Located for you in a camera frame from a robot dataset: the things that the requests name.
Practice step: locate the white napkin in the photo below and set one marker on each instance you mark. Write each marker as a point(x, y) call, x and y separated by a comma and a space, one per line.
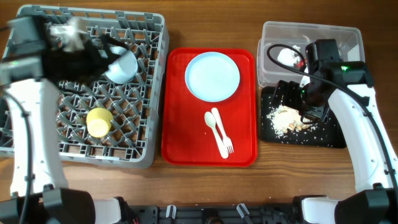
point(288, 57)

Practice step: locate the food scraps rice and nuts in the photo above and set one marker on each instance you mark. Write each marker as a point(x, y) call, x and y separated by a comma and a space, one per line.
point(286, 120)

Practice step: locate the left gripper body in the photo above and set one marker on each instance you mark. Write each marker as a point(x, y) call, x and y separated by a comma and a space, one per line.
point(78, 65)

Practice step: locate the red snack wrapper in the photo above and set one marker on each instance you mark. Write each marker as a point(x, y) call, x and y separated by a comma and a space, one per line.
point(301, 64)

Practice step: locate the large light blue plate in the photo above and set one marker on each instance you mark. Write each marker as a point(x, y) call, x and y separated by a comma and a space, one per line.
point(212, 77)

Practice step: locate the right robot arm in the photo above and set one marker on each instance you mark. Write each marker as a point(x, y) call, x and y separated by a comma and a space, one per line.
point(346, 89)

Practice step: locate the yellow cup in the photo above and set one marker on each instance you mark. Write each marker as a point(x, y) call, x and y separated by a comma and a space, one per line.
point(98, 122)

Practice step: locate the grey dishwasher rack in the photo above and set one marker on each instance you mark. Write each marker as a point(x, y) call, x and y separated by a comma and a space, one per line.
point(134, 105)

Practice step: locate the white plastic spoon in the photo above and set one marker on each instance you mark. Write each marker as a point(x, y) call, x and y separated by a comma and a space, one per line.
point(211, 123)

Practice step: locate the light blue bowl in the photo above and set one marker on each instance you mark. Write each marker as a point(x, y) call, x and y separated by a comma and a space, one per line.
point(124, 77)

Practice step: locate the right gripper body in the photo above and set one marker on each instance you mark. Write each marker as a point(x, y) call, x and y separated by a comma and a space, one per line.
point(301, 99)

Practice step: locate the clear plastic bin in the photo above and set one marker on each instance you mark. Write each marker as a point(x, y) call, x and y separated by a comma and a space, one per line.
point(299, 35)

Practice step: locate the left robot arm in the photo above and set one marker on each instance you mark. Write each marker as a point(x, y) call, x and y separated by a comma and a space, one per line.
point(39, 189)

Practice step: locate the black tray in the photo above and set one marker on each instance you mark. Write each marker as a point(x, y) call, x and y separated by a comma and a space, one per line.
point(328, 134)

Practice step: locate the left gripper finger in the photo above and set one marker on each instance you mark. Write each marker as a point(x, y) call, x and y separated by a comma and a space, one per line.
point(107, 41)
point(120, 64)

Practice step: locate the red plastic tray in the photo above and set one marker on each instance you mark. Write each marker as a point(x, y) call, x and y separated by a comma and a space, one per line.
point(186, 139)

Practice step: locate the white plastic fork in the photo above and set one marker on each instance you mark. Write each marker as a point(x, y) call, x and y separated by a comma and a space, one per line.
point(226, 140)

